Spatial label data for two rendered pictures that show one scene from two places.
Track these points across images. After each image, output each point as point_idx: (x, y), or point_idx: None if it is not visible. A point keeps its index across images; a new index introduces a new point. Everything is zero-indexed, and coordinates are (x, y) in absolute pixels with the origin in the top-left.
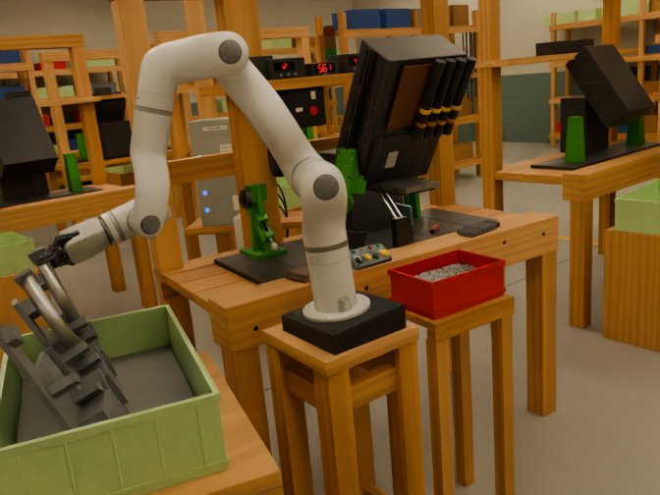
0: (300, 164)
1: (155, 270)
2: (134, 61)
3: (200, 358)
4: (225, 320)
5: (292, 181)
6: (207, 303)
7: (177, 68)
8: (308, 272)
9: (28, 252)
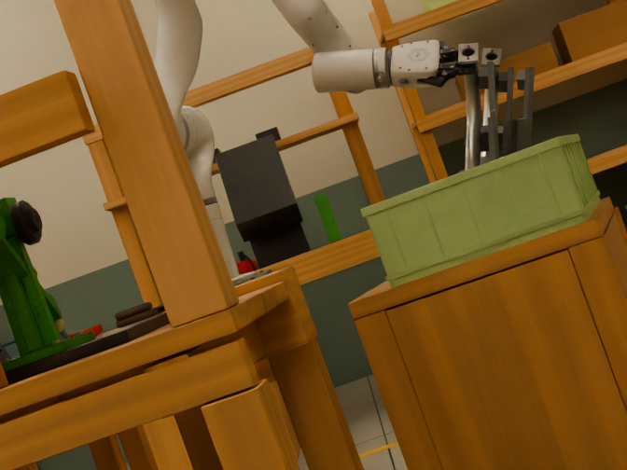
0: None
1: (233, 309)
2: None
3: (365, 296)
4: (299, 284)
5: (186, 122)
6: (284, 284)
7: None
8: (222, 229)
9: (475, 43)
